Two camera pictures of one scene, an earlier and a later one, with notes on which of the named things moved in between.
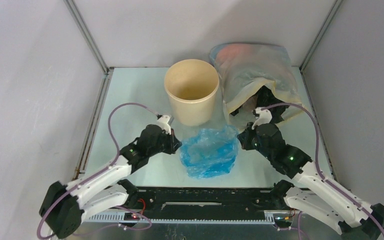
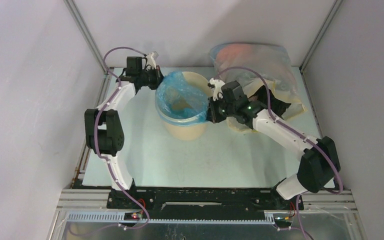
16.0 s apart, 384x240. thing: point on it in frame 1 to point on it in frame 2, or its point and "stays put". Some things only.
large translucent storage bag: x=243 y=68 stays put
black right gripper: x=265 y=100 to x=214 y=110
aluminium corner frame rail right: x=320 y=36 stays put
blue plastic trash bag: x=210 y=152 to x=179 y=103
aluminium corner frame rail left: x=88 y=37 stays put
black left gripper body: x=164 y=144 to x=152 y=78
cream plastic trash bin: x=192 y=86 to x=194 y=131
